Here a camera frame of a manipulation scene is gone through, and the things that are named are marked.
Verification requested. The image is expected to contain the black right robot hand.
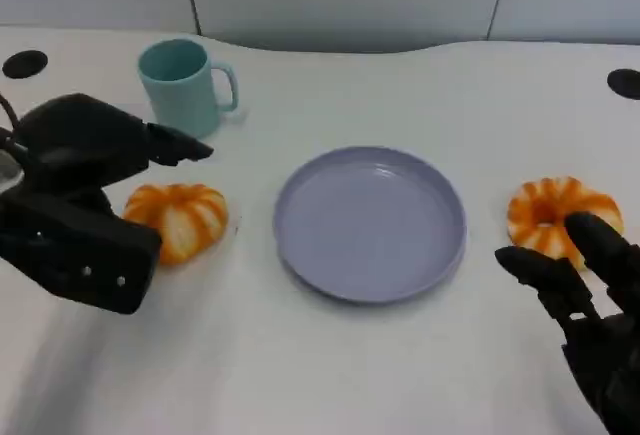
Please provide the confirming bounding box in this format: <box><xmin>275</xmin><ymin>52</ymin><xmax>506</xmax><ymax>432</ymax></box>
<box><xmin>494</xmin><ymin>212</ymin><xmax>640</xmax><ymax>435</ymax></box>

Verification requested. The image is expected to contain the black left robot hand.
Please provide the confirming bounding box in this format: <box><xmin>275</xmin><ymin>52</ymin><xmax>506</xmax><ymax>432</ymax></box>
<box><xmin>0</xmin><ymin>93</ymin><xmax>215</xmax><ymax>316</ymax></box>

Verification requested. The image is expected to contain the orange white toy bread roll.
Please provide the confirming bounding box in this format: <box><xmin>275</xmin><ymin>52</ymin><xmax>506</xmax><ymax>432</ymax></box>
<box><xmin>122</xmin><ymin>183</ymin><xmax>230</xmax><ymax>267</ymax></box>
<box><xmin>507</xmin><ymin>176</ymin><xmax>625</xmax><ymax>272</ymax></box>

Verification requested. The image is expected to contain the black table grommet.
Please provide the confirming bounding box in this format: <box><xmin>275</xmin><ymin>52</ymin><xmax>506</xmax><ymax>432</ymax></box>
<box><xmin>2</xmin><ymin>49</ymin><xmax>50</xmax><ymax>80</ymax></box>
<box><xmin>606</xmin><ymin>68</ymin><xmax>640</xmax><ymax>101</ymax></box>

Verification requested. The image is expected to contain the pale green mug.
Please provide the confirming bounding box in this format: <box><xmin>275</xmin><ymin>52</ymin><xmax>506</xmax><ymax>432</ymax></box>
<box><xmin>137</xmin><ymin>38</ymin><xmax>240</xmax><ymax>139</ymax></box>

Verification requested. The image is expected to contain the lilac plate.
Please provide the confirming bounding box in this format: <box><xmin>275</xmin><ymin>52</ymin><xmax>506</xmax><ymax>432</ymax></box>
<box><xmin>273</xmin><ymin>145</ymin><xmax>469</xmax><ymax>306</ymax></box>

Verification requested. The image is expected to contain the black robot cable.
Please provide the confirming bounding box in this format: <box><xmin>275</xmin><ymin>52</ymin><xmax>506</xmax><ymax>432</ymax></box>
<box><xmin>0</xmin><ymin>92</ymin><xmax>22</xmax><ymax>156</ymax></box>

